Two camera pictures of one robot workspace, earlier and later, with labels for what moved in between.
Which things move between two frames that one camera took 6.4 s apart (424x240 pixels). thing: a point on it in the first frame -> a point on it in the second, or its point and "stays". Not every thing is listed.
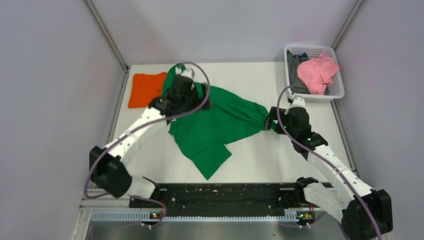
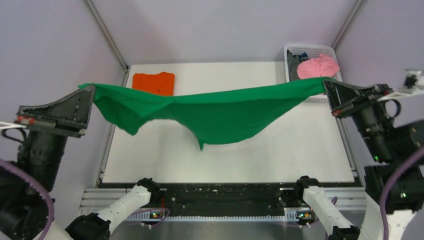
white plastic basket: [336, 90] stays
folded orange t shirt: [145, 87] stays
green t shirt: [208, 132] -> [205, 116]
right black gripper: [272, 116] -> [340, 96]
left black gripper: [199, 100] -> [69, 114]
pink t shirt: [315, 74] stays
